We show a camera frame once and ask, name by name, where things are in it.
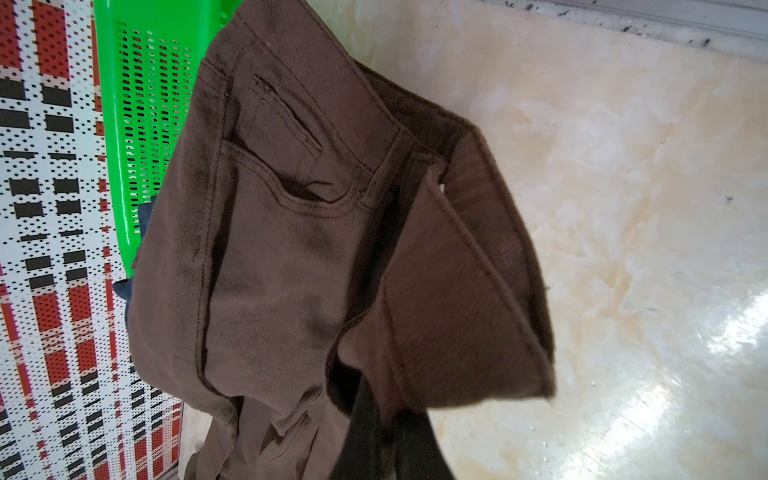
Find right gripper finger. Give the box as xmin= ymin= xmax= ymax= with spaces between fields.
xmin=328 ymin=371 xmax=454 ymax=479

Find brown trousers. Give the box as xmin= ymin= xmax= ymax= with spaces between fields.
xmin=128 ymin=1 xmax=556 ymax=479

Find blue denim jeans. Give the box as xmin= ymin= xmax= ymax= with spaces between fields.
xmin=112 ymin=195 xmax=157 ymax=328

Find green plastic basket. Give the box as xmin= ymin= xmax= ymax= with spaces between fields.
xmin=93 ymin=0 xmax=239 ymax=269

